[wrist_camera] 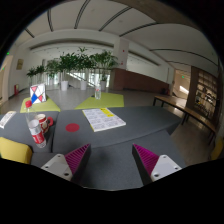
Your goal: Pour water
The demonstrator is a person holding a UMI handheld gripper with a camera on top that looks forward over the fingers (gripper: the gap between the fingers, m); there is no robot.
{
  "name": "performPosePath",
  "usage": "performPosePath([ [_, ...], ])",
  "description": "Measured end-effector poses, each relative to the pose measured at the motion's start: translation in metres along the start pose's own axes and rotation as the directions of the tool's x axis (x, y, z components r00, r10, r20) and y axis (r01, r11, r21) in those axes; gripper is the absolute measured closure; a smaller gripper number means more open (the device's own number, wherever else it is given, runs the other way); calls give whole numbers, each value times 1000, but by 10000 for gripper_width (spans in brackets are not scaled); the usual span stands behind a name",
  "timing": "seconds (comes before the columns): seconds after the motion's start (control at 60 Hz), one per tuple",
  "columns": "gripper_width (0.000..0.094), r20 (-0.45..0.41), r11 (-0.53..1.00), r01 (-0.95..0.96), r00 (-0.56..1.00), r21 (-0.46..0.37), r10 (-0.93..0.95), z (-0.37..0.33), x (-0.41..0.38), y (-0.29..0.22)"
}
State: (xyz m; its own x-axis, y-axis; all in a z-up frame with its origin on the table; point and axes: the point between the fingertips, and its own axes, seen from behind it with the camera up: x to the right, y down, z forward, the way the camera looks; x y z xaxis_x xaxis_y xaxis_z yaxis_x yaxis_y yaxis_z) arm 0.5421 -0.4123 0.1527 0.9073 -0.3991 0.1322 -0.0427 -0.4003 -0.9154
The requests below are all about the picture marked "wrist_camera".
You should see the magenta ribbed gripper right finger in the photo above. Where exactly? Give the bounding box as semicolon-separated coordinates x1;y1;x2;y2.
132;144;181;185

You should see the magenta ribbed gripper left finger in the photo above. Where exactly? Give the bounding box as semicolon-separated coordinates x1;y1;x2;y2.
42;144;91;182

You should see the red round coaster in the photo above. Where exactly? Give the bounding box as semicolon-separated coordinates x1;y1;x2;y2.
65;123;79;132

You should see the red and white mug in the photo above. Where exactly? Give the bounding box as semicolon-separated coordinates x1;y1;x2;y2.
36;114;54;133

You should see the white and yellow printed booklet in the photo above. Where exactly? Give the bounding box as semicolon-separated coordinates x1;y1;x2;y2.
83;108;126;132

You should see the clear bottle with red label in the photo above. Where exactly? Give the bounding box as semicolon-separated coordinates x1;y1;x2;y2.
25;100;46;148

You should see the yellow cushion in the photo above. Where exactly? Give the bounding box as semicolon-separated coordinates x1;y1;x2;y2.
0;137;32;164

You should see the long wooden bench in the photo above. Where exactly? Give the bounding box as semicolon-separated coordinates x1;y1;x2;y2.
153;96;216;143

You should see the white leaflet at left edge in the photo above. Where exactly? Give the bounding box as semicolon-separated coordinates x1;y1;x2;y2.
0;111;16;129

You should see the clear bottle on far table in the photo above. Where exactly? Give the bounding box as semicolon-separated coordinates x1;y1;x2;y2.
95;83;101;100

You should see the red blue white geometric box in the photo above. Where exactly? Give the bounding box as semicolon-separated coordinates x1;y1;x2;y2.
30;83;46;104

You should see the wooden bookshelf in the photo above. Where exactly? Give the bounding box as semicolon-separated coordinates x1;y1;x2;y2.
186;67;220;125

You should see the red fire extinguisher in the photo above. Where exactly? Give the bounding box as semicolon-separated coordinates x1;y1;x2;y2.
14;84;19;95

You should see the small potted plant far left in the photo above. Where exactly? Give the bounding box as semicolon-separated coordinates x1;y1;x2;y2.
27;65;45;86

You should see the potted plant centre white pot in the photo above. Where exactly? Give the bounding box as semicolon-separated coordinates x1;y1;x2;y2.
76;47;94;90

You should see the potted plant in white pot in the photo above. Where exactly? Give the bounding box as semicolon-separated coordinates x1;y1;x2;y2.
59;53;76;91

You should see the tall potted plant right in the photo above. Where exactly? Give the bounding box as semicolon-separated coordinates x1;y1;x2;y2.
94;50;118;91

